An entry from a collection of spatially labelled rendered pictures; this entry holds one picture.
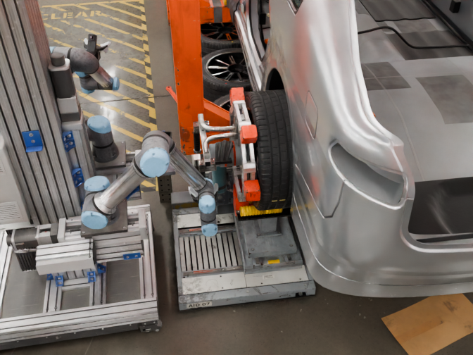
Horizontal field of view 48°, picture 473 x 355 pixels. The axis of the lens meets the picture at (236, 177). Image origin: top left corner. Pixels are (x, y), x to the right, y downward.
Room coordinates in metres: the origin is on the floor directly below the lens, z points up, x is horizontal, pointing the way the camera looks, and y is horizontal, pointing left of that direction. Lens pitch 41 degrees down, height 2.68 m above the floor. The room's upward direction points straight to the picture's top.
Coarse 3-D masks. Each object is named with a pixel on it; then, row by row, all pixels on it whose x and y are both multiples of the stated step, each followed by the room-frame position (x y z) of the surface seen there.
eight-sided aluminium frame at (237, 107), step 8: (232, 104) 2.41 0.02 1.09; (240, 104) 2.38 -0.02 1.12; (232, 112) 2.46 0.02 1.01; (240, 112) 2.47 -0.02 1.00; (232, 120) 2.52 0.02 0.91; (240, 120) 2.22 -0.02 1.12; (248, 120) 2.22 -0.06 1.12; (240, 128) 2.17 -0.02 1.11; (248, 144) 2.14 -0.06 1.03; (240, 168) 2.41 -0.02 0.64; (248, 168) 2.03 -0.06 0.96; (240, 176) 2.37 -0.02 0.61; (240, 192) 2.22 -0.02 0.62; (240, 200) 2.13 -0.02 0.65
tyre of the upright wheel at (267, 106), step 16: (256, 96) 2.36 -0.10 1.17; (272, 96) 2.36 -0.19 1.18; (256, 112) 2.23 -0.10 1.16; (272, 112) 2.24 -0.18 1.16; (288, 112) 2.23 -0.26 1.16; (272, 128) 2.14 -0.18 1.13; (288, 128) 2.15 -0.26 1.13; (272, 144) 2.08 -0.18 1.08; (288, 144) 2.09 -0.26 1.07; (272, 160) 2.03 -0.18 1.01; (288, 160) 2.04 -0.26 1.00; (272, 176) 2.00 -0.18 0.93; (288, 176) 2.01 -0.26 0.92; (272, 192) 1.99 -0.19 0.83; (288, 192) 2.01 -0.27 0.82; (256, 208) 2.10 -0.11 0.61; (272, 208) 2.05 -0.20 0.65
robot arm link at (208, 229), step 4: (216, 220) 1.75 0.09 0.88; (204, 224) 1.72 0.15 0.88; (208, 224) 1.71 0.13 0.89; (212, 224) 1.71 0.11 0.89; (216, 224) 1.73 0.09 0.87; (204, 228) 1.69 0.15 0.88; (208, 228) 1.69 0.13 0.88; (212, 228) 1.69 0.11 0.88; (216, 228) 1.70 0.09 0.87; (204, 232) 1.69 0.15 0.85; (208, 232) 1.69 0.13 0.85; (212, 232) 1.69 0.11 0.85; (216, 232) 1.70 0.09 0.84; (208, 236) 1.69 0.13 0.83
